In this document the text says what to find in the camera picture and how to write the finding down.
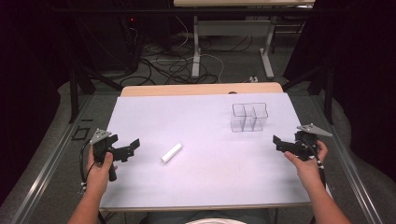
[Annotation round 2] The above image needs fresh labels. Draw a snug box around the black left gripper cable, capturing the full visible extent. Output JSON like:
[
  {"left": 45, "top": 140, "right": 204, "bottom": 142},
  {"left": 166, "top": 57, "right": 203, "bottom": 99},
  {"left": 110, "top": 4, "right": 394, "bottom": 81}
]
[{"left": 78, "top": 140, "right": 96, "bottom": 194}]

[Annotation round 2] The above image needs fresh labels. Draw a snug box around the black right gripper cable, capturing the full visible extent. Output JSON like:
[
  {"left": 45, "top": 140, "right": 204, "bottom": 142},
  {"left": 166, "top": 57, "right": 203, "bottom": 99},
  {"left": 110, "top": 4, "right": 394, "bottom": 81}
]
[{"left": 306, "top": 138, "right": 328, "bottom": 189}]

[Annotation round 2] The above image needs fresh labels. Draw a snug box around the metal floor rail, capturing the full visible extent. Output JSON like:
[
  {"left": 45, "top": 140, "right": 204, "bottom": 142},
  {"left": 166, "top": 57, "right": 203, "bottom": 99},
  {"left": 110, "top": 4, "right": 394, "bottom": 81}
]
[
  {"left": 311, "top": 94, "right": 386, "bottom": 224},
  {"left": 8, "top": 94, "right": 94, "bottom": 224}
]

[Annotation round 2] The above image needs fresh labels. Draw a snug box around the person's grey clothing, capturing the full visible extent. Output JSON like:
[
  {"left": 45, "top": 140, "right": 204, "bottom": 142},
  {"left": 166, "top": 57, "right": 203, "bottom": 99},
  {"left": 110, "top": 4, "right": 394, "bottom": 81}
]
[{"left": 139, "top": 208, "right": 273, "bottom": 224}]

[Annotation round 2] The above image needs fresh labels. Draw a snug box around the person's left hand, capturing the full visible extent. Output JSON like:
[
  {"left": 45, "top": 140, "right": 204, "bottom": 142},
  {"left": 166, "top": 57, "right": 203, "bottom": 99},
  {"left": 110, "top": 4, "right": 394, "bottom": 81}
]
[{"left": 85, "top": 146, "right": 119, "bottom": 196}]

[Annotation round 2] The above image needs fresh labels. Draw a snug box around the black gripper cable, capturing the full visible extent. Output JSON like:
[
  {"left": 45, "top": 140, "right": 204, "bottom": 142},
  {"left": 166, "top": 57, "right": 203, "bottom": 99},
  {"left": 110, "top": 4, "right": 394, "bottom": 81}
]
[
  {"left": 78, "top": 140, "right": 96, "bottom": 194},
  {"left": 306, "top": 138, "right": 328, "bottom": 189}
]

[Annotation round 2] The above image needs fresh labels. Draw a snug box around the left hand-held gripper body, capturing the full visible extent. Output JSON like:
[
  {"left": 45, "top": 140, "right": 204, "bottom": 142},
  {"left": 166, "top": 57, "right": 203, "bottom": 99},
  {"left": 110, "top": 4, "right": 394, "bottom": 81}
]
[{"left": 90, "top": 128, "right": 126, "bottom": 183}]

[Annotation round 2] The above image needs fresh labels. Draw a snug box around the dark curtain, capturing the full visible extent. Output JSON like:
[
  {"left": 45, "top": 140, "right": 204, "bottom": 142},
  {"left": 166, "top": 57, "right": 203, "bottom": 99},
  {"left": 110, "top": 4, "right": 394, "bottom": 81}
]
[
  {"left": 0, "top": 0, "right": 78, "bottom": 206},
  {"left": 284, "top": 0, "right": 396, "bottom": 183}
]

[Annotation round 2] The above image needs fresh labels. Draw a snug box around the person's right hand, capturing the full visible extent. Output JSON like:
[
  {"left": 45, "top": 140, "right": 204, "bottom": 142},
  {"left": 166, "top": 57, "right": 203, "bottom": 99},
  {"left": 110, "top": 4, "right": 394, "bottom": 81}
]
[{"left": 283, "top": 139, "right": 330, "bottom": 194}]

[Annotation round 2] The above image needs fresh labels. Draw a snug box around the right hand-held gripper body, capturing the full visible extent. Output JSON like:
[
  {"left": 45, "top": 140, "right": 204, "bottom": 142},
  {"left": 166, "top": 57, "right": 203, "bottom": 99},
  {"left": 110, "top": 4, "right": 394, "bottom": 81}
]
[{"left": 289, "top": 123, "right": 333, "bottom": 162}]

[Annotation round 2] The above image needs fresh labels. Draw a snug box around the black metal stand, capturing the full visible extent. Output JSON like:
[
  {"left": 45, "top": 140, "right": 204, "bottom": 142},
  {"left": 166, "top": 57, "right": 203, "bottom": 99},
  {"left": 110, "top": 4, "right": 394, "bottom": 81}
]
[
  {"left": 67, "top": 60, "right": 124, "bottom": 124},
  {"left": 280, "top": 60, "right": 336, "bottom": 126}
]

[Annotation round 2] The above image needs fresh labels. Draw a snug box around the white cylinder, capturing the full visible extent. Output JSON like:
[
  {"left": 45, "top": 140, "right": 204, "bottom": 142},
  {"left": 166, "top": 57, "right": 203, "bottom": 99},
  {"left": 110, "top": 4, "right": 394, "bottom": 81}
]
[{"left": 160, "top": 142, "right": 184, "bottom": 164}]

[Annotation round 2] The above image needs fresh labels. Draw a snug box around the tangle of floor cables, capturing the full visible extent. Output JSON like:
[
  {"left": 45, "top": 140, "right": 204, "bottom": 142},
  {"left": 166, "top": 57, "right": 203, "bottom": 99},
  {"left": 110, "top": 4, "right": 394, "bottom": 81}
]
[{"left": 120, "top": 15, "right": 255, "bottom": 88}]

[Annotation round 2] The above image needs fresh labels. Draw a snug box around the white table sheet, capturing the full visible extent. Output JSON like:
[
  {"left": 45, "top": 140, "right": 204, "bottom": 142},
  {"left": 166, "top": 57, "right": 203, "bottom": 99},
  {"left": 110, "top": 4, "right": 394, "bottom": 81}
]
[{"left": 100, "top": 92, "right": 312, "bottom": 210}]

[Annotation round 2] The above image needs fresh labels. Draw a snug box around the white desk with metal legs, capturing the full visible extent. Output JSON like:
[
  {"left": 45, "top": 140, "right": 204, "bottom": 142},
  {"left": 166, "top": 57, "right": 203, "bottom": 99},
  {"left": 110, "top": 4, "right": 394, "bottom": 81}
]
[{"left": 173, "top": 0, "right": 316, "bottom": 80}]

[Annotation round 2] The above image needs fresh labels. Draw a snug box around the clear acrylic divided organizer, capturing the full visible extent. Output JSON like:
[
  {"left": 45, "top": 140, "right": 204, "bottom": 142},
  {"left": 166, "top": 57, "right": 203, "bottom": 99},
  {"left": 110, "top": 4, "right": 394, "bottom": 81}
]
[{"left": 230, "top": 102, "right": 269, "bottom": 133}]

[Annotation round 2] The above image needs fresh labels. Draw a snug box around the black computer tower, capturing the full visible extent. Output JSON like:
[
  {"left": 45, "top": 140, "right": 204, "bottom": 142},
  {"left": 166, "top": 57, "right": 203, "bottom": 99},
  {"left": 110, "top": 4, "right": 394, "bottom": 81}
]
[{"left": 116, "top": 14, "right": 143, "bottom": 74}]

